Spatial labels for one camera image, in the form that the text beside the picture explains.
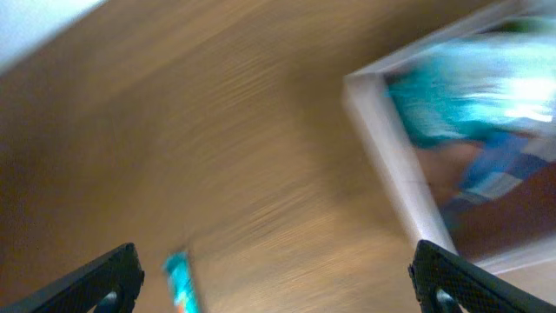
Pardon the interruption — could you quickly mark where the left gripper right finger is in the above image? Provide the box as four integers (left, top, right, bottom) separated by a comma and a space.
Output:
408, 240, 555, 313

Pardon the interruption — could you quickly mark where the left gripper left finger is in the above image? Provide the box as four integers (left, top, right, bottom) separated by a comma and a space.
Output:
1, 243, 145, 313

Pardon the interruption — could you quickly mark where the green red toothpaste tube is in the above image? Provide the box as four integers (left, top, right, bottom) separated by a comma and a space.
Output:
162, 250, 202, 313

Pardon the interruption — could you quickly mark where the blue disposable razor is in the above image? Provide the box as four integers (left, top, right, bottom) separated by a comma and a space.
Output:
440, 132, 555, 230

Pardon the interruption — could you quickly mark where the blue mouthwash bottle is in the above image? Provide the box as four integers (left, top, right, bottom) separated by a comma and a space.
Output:
388, 33, 555, 148

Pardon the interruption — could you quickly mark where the white square cardboard box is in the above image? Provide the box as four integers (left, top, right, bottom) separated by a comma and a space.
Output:
345, 1, 555, 274

